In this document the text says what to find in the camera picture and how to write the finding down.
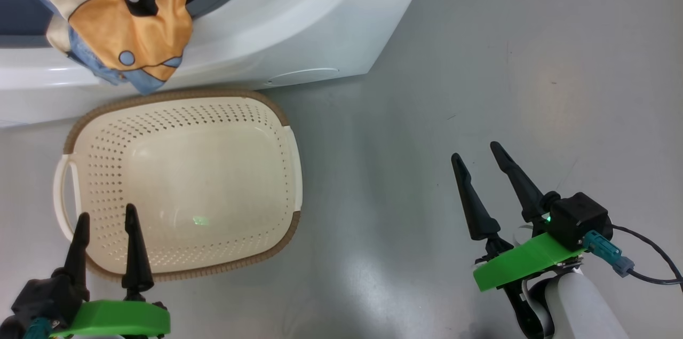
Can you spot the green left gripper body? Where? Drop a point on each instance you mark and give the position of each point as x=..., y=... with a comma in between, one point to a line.
x=117, y=320

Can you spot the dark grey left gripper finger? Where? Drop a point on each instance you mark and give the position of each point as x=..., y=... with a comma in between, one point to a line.
x=136, y=259
x=79, y=253

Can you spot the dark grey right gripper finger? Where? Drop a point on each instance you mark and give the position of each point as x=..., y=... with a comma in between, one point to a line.
x=477, y=208
x=523, y=187

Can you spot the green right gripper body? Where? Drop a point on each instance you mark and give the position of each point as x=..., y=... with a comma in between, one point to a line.
x=525, y=261

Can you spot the blue cartoon print garment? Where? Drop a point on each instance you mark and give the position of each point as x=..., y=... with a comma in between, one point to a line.
x=133, y=24

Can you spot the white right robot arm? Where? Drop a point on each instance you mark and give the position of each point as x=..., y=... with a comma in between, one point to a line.
x=581, y=307

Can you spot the white washing machine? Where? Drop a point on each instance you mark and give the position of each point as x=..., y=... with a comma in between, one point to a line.
x=320, y=18

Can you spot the cream perforated laundry basket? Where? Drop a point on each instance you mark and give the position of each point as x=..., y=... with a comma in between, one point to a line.
x=203, y=168

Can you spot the round white filter cover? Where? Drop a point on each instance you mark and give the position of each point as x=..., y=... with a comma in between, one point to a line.
x=303, y=76

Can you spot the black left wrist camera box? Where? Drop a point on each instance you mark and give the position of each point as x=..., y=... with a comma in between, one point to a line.
x=45, y=296

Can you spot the teal left camera connector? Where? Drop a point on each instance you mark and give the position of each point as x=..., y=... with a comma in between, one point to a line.
x=37, y=329

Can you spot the teal camera connector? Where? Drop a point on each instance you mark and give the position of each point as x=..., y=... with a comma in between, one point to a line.
x=37, y=329
x=605, y=251

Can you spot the teal right camera connector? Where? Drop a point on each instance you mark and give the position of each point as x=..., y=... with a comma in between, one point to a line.
x=605, y=251

